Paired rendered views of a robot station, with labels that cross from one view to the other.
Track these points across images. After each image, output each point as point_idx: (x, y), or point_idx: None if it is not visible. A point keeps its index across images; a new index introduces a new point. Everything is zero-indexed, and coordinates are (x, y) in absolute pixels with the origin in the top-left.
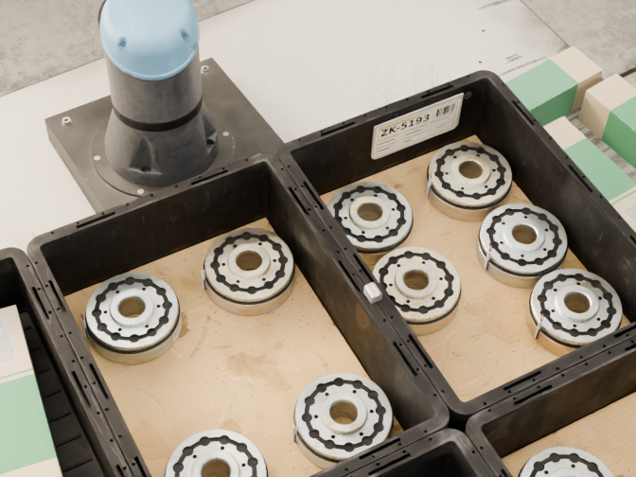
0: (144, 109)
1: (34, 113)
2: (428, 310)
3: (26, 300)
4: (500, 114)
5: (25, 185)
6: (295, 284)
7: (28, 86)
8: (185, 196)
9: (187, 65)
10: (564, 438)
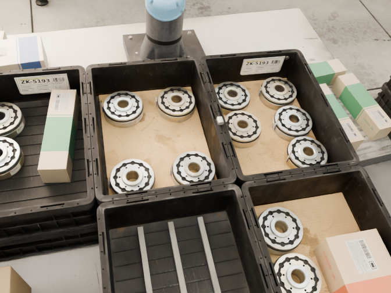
0: (155, 33)
1: (121, 34)
2: (243, 138)
3: None
4: (298, 68)
5: (108, 57)
6: (193, 114)
7: (123, 24)
8: (157, 65)
9: (176, 18)
10: (285, 205)
